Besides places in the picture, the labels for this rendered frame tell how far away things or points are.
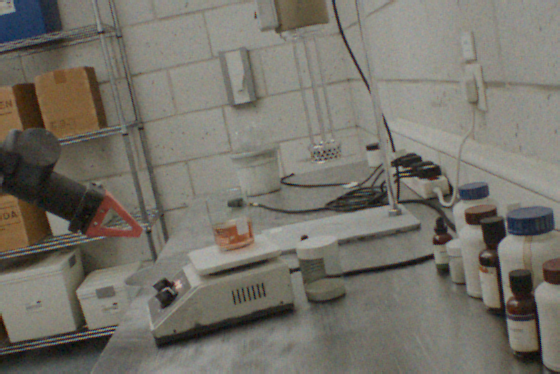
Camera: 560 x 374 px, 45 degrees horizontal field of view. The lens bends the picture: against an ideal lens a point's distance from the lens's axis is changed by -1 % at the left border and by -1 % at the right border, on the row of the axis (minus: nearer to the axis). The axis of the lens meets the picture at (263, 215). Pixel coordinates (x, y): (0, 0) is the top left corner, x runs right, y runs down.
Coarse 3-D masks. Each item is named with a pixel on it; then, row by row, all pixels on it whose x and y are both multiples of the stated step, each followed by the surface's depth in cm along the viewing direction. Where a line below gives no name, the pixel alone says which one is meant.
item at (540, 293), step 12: (552, 264) 63; (552, 276) 62; (540, 288) 63; (552, 288) 62; (540, 300) 63; (552, 300) 61; (540, 312) 63; (552, 312) 62; (540, 324) 64; (552, 324) 62; (552, 336) 62; (552, 348) 63; (552, 360) 63
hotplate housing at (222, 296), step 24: (264, 264) 94; (192, 288) 92; (216, 288) 92; (240, 288) 93; (264, 288) 93; (288, 288) 94; (168, 312) 91; (192, 312) 92; (216, 312) 92; (240, 312) 93; (264, 312) 94; (168, 336) 92
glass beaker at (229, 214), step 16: (224, 192) 101; (240, 192) 100; (208, 208) 97; (224, 208) 95; (240, 208) 96; (224, 224) 96; (240, 224) 96; (224, 240) 97; (240, 240) 96; (256, 240) 99
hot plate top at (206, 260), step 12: (264, 240) 100; (192, 252) 102; (204, 252) 101; (216, 252) 99; (240, 252) 96; (252, 252) 95; (264, 252) 94; (276, 252) 94; (192, 264) 97; (204, 264) 94; (216, 264) 92; (228, 264) 92; (240, 264) 93
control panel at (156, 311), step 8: (184, 272) 100; (176, 280) 100; (184, 280) 97; (176, 288) 96; (184, 288) 94; (152, 296) 102; (152, 304) 99; (160, 304) 97; (152, 312) 96; (160, 312) 93; (152, 320) 93
